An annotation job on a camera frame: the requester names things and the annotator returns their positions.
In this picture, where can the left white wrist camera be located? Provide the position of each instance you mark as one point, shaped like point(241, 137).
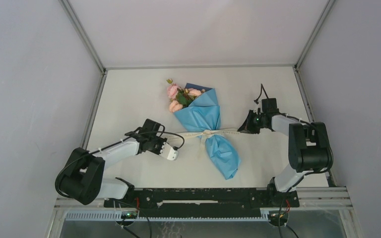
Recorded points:
point(168, 152)

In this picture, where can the white slotted cable duct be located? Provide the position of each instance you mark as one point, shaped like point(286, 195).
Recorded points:
point(134, 216)

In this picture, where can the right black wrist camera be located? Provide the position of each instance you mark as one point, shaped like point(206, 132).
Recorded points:
point(269, 106)

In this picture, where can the blue wrapping paper sheet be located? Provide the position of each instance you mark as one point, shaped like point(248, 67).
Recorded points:
point(202, 115)

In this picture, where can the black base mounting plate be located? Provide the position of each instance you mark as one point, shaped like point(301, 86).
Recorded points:
point(205, 202)

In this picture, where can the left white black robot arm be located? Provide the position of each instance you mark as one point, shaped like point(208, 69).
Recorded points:
point(82, 178)

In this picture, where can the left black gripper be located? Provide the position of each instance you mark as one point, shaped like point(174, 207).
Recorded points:
point(161, 141)

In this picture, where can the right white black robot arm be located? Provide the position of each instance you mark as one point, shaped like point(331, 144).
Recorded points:
point(309, 150)

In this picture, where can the pink rose stem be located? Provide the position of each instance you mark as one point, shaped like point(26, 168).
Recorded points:
point(194, 92)
point(175, 106)
point(173, 90)

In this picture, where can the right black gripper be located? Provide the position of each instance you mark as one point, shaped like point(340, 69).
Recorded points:
point(247, 127)

